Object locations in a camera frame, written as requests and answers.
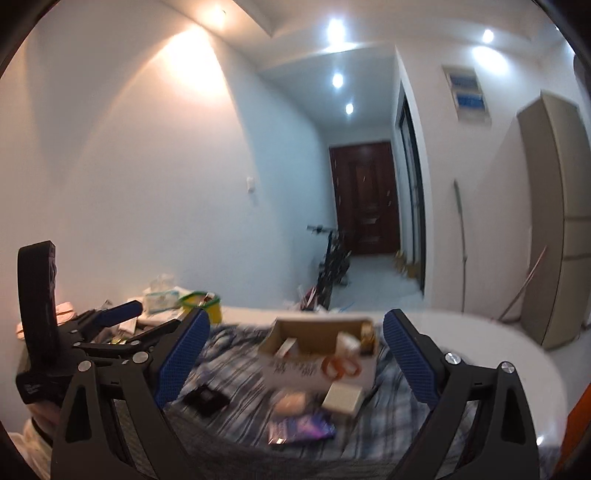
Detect dark brown door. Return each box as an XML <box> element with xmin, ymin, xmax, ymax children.
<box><xmin>329</xmin><ymin>141</ymin><xmax>402</xmax><ymax>256</ymax></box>

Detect black framed glass door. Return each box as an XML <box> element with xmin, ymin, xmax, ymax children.
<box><xmin>398</xmin><ymin>92</ymin><xmax>426</xmax><ymax>292</ymax></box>

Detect mop pole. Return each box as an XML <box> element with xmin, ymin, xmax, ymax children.
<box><xmin>452</xmin><ymin>179</ymin><xmax>468</xmax><ymax>312</ymax></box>

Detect tall grey cabinet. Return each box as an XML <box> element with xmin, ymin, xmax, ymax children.
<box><xmin>517</xmin><ymin>90</ymin><xmax>591</xmax><ymax>349</ymax></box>

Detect wall electrical panel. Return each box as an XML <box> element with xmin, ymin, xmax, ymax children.
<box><xmin>443</xmin><ymin>65</ymin><xmax>491</xmax><ymax>121</ymax></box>

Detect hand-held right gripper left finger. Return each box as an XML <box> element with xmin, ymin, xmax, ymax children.
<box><xmin>50</xmin><ymin>307</ymin><xmax>212</xmax><ymax>480</ymax></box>

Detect cardboard box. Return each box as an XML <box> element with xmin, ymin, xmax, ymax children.
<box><xmin>256</xmin><ymin>316</ymin><xmax>382</xmax><ymax>393</ymax></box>

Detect black pouch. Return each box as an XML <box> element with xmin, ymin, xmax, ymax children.
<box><xmin>185</xmin><ymin>387</ymin><xmax>230</xmax><ymax>416</ymax></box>

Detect black bicycle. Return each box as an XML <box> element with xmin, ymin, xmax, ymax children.
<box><xmin>307</xmin><ymin>224</ymin><xmax>352</xmax><ymax>310</ymax></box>

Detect tissue pack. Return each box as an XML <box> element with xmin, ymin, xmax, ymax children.
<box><xmin>143</xmin><ymin>274</ymin><xmax>185</xmax><ymax>315</ymax></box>

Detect small cardboard boxes on floor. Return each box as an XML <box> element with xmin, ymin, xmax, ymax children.
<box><xmin>393</xmin><ymin>250</ymin><xmax>419</xmax><ymax>280</ymax></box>

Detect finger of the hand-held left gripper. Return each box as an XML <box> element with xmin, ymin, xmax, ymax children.
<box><xmin>82</xmin><ymin>318</ymin><xmax>186</xmax><ymax>361</ymax></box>
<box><xmin>69</xmin><ymin>300</ymin><xmax>144</xmax><ymax>342</ymax></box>

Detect plaid blanket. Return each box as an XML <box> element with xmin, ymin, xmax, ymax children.
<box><xmin>111</xmin><ymin>323</ymin><xmax>476</xmax><ymax>464</ymax></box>

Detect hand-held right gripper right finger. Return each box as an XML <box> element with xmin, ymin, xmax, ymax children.
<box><xmin>382</xmin><ymin>308</ymin><xmax>541</xmax><ymax>480</ymax></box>

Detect orange board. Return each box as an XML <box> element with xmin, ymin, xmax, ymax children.
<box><xmin>551</xmin><ymin>383</ymin><xmax>591</xmax><ymax>480</ymax></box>

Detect yellow bin with green rim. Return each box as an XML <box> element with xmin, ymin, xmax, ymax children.
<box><xmin>179</xmin><ymin>291</ymin><xmax>223</xmax><ymax>324</ymax></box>

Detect white square box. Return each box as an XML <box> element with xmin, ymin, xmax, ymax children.
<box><xmin>322</xmin><ymin>382</ymin><xmax>365</xmax><ymax>416</ymax></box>

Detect wooden stick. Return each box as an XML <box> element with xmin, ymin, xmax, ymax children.
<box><xmin>498</xmin><ymin>247</ymin><xmax>548</xmax><ymax>321</ymax></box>

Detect shiny purple packet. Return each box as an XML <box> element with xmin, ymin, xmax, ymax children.
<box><xmin>268</xmin><ymin>413</ymin><xmax>337</xmax><ymax>448</ymax></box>

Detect beige puff in clear bag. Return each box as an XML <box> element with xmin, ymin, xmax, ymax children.
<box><xmin>272</xmin><ymin>390</ymin><xmax>308</xmax><ymax>416</ymax></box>

